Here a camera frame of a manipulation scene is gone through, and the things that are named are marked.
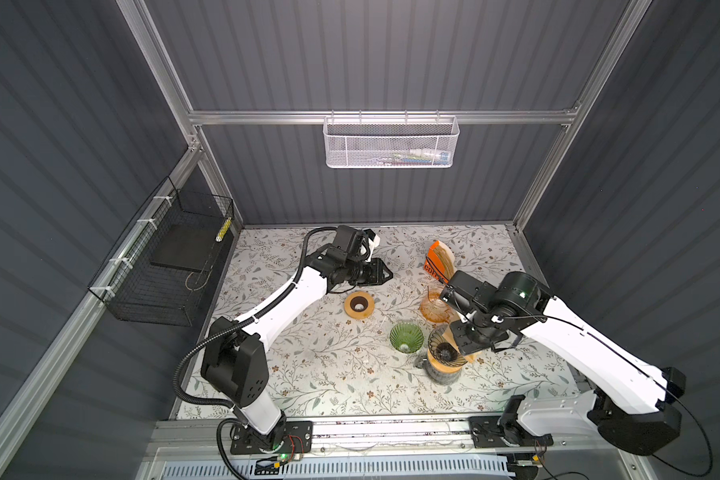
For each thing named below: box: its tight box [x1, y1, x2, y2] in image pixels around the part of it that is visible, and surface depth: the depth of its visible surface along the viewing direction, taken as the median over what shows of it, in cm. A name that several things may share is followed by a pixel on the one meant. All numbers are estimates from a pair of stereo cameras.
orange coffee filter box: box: [424, 240, 455, 284], surface depth 103 cm
